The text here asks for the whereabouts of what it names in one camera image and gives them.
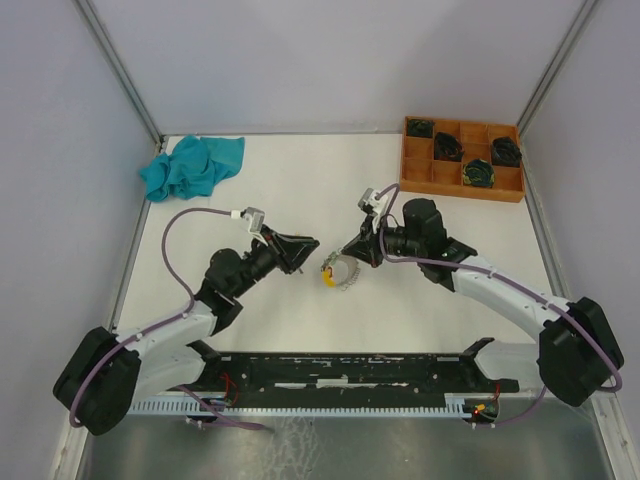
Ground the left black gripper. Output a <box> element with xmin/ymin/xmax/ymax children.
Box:
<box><xmin>232</xmin><ymin>224</ymin><xmax>320</xmax><ymax>298</ymax></box>

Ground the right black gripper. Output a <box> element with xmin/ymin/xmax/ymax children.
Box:
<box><xmin>342</xmin><ymin>212</ymin><xmax>424</xmax><ymax>268</ymax></box>

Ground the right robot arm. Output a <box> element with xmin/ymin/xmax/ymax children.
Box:
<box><xmin>341</xmin><ymin>190</ymin><xmax>624</xmax><ymax>407</ymax></box>

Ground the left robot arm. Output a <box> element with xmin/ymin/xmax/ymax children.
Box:
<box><xmin>53</xmin><ymin>226</ymin><xmax>320</xmax><ymax>436</ymax></box>

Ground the wooden compartment tray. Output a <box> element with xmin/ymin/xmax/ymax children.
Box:
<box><xmin>400</xmin><ymin>116</ymin><xmax>525</xmax><ymax>203</ymax></box>

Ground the dark rolled sock top-left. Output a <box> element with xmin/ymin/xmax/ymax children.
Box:
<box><xmin>406</xmin><ymin>117</ymin><xmax>435</xmax><ymax>139</ymax></box>

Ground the teal cloth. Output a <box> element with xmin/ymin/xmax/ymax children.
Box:
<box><xmin>139</xmin><ymin>135</ymin><xmax>246</xmax><ymax>203</ymax></box>

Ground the dark rolled sock blue-yellow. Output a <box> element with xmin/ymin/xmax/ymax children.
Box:
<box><xmin>462</xmin><ymin>158</ymin><xmax>495</xmax><ymax>188</ymax></box>

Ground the dark rolled sock right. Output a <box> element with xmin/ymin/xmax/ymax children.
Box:
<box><xmin>491</xmin><ymin>136</ymin><xmax>522</xmax><ymax>168</ymax></box>

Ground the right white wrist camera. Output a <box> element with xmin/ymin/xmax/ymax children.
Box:
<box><xmin>358</xmin><ymin>188</ymin><xmax>389</xmax><ymax>216</ymax></box>

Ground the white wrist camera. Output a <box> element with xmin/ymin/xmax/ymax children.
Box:
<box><xmin>241</xmin><ymin>207</ymin><xmax>265</xmax><ymax>235</ymax></box>
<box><xmin>358</xmin><ymin>188</ymin><xmax>389</xmax><ymax>216</ymax></box>

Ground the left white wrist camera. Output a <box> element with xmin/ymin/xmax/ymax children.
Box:
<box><xmin>241</xmin><ymin>207</ymin><xmax>265</xmax><ymax>235</ymax></box>

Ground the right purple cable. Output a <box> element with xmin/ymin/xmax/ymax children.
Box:
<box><xmin>374</xmin><ymin>183</ymin><xmax>624</xmax><ymax>431</ymax></box>

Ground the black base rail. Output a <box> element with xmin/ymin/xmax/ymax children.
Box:
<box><xmin>187</xmin><ymin>338</ymin><xmax>519</xmax><ymax>408</ymax></box>

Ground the white cable duct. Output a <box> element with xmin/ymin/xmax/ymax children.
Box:
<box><xmin>128</xmin><ymin>392</ymin><xmax>473</xmax><ymax>420</ymax></box>

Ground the left aluminium corner post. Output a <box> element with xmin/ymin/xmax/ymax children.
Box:
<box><xmin>72</xmin><ymin>0</ymin><xmax>164</xmax><ymax>147</ymax></box>

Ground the aluminium corner post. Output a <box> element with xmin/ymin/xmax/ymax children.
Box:
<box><xmin>517</xmin><ymin>0</ymin><xmax>601</xmax><ymax>135</ymax></box>
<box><xmin>72</xmin><ymin>0</ymin><xmax>164</xmax><ymax>147</ymax></box>

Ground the right aluminium corner post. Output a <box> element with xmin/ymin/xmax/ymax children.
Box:
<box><xmin>517</xmin><ymin>0</ymin><xmax>601</xmax><ymax>135</ymax></box>

